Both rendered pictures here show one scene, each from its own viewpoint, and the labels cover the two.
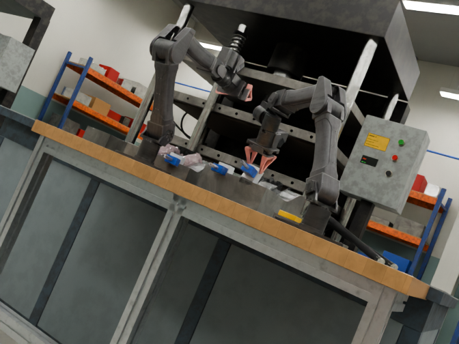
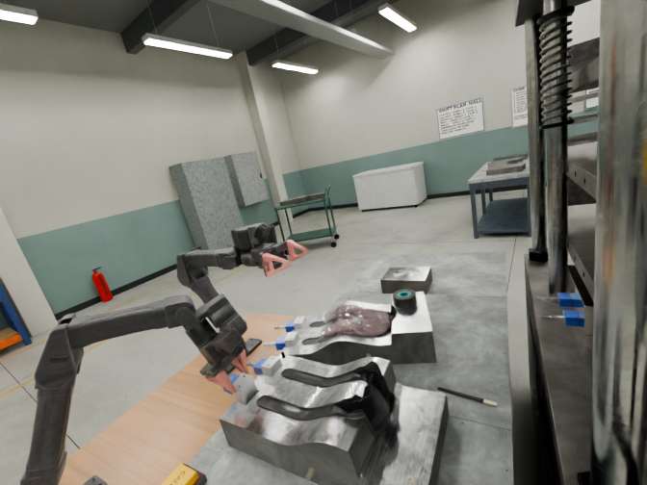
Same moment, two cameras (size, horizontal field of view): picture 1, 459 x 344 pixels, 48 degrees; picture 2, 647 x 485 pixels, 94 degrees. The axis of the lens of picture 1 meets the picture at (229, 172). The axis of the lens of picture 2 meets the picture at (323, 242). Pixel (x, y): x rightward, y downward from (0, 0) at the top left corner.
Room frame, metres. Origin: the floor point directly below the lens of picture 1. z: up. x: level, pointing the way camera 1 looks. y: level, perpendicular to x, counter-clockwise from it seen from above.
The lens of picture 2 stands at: (2.10, -0.76, 1.45)
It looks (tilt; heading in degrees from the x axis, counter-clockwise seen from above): 15 degrees down; 93
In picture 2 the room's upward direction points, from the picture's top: 12 degrees counter-clockwise
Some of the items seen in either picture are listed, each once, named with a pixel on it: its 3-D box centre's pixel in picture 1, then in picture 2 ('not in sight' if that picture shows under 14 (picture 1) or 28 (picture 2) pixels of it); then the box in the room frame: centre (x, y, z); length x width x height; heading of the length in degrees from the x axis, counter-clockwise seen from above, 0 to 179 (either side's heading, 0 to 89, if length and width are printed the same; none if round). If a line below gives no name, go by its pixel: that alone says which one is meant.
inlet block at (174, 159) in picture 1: (171, 160); (280, 343); (1.83, 0.21, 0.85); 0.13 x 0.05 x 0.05; 167
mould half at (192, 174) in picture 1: (177, 165); (355, 328); (2.11, 0.21, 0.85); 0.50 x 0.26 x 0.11; 167
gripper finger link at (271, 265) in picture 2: (243, 93); (279, 262); (1.93, 0.07, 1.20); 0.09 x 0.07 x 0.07; 151
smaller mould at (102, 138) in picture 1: (110, 143); (406, 280); (2.39, 0.56, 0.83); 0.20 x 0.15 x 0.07; 150
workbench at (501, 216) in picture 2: not in sight; (505, 190); (4.75, 3.81, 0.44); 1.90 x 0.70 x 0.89; 56
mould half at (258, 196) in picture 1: (259, 196); (329, 409); (2.00, -0.15, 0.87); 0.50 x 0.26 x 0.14; 150
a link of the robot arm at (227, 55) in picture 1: (220, 62); (242, 245); (1.81, 0.18, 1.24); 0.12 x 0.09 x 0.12; 151
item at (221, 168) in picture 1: (218, 168); (261, 367); (1.80, 0.04, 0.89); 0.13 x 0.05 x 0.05; 150
